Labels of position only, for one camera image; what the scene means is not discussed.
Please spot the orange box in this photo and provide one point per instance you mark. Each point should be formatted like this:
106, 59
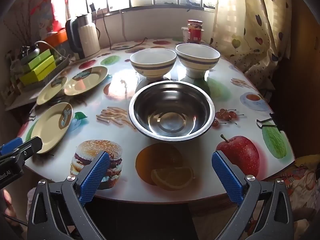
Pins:
56, 37

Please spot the white plastic tub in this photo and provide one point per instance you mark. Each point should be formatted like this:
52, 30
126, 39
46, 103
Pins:
184, 33

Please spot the white electric kettle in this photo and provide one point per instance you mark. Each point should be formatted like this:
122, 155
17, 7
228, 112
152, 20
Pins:
87, 40

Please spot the white blue-striped bowl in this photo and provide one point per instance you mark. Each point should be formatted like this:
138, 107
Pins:
152, 60
197, 55

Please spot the fruit print tablecloth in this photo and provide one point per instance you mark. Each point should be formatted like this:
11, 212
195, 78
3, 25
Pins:
195, 152

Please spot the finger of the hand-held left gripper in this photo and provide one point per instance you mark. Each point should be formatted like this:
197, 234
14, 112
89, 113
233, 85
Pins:
11, 146
31, 146

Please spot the black binder clip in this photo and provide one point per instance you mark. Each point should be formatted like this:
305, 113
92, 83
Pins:
275, 123

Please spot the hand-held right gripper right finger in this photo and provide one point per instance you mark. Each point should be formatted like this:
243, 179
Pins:
226, 177

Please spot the large lime green box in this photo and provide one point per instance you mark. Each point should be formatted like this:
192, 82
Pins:
36, 77

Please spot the cream plate with blue motif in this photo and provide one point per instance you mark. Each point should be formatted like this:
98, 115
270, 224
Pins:
86, 81
50, 92
52, 127

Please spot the stainless steel bowl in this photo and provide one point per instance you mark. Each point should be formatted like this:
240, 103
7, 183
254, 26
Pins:
172, 112

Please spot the red label sauce jar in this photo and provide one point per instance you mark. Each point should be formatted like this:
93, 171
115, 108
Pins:
195, 33

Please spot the small lime green box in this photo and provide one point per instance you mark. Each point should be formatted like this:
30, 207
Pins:
37, 56

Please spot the dried twig branches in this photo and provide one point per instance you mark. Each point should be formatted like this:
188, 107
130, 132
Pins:
17, 25

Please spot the cream heart print curtain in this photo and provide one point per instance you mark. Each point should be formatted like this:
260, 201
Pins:
250, 17

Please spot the grey striped tray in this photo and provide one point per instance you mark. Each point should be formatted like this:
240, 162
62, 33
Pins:
61, 65

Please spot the printed blanket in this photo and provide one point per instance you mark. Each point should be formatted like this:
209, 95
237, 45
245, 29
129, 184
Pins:
305, 180

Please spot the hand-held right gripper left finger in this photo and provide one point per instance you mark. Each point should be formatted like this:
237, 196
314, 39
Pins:
98, 174

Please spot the grey oval device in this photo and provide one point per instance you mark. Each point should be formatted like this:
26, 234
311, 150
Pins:
32, 51

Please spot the red printed package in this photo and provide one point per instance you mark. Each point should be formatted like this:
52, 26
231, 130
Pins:
56, 12

